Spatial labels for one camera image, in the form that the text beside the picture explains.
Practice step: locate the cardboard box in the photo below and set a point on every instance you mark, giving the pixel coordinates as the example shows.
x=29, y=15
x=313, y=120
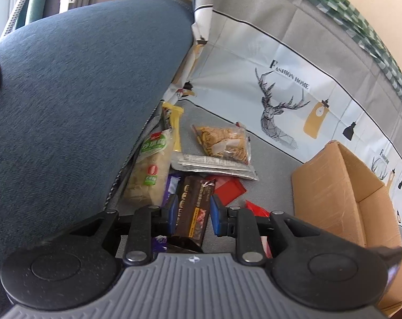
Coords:
x=327, y=186

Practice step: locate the purple snack packet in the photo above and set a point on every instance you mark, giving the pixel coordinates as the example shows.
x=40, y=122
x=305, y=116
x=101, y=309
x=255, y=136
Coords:
x=170, y=186

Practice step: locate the teal cloth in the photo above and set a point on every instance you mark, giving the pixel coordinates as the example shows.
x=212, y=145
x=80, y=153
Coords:
x=41, y=3

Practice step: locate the green checked cloth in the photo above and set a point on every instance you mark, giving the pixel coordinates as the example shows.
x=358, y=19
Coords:
x=353, y=16

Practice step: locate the yellow snack bar packet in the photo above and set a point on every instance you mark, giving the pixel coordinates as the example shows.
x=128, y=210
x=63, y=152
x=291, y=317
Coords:
x=176, y=129

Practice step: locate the clear bag of brown snacks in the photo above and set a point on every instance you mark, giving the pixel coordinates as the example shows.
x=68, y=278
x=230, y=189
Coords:
x=221, y=143

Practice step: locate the cream cake packet green label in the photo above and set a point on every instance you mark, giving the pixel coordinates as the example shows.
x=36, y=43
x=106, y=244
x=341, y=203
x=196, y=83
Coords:
x=148, y=172

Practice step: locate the white deer print bag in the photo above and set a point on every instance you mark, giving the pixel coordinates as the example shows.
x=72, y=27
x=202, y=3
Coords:
x=287, y=56

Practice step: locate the dark brown snack packet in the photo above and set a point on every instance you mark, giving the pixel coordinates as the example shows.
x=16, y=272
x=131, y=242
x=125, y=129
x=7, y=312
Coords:
x=191, y=212

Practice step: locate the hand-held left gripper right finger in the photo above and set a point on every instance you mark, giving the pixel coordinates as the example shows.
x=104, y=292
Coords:
x=215, y=216

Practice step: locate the red snack packet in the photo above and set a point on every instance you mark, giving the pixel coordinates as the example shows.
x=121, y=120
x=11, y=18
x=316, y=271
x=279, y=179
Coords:
x=227, y=189
x=257, y=209

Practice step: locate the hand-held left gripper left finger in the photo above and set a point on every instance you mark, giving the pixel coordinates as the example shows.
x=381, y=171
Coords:
x=172, y=214

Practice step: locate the silver foil packet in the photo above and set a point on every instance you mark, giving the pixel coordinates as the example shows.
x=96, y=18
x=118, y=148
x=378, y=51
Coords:
x=214, y=166

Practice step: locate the blue cushion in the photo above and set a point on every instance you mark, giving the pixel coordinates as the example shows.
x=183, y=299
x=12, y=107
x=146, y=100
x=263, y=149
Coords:
x=71, y=106

